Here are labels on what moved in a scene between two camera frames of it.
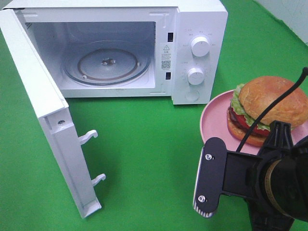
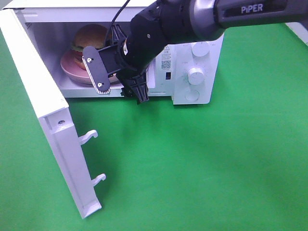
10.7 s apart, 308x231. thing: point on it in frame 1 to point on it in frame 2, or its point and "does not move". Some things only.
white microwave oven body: x=131 y=48 does not move
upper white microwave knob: x=200 y=45 does not move
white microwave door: x=51 y=108 does not move
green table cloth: x=147 y=148 does not move
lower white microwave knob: x=196 y=76 does not move
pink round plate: x=214 y=123 to x=79 y=75
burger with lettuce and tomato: x=251 y=97 to x=94 y=34
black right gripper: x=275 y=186 to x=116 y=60
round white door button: x=192 y=96 does not move
